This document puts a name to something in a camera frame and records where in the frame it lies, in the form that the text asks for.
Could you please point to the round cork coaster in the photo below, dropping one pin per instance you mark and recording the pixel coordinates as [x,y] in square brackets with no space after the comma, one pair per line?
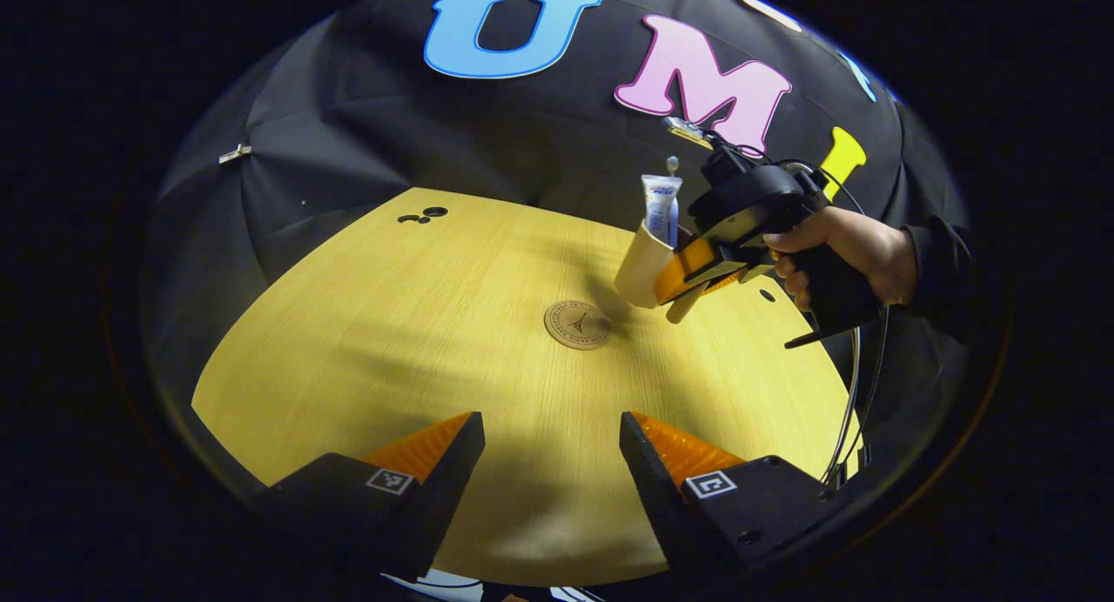
[577,324]

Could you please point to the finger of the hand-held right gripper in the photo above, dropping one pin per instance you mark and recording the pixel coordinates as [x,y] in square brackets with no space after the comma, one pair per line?
[683,271]

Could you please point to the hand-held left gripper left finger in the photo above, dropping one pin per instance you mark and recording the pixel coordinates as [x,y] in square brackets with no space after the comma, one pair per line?
[444,498]

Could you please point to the white toothpaste tube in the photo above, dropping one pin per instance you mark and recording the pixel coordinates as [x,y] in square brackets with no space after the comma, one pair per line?
[660,206]

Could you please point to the beige cup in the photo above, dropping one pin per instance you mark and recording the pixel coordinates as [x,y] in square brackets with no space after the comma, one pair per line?
[640,271]

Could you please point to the black backdrop cloth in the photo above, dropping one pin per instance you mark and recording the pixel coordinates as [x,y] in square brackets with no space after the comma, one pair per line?
[392,123]

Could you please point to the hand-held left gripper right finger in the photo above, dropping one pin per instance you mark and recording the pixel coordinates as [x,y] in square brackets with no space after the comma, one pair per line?
[657,498]

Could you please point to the white clip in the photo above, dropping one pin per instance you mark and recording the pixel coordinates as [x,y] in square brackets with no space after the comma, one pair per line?
[235,153]

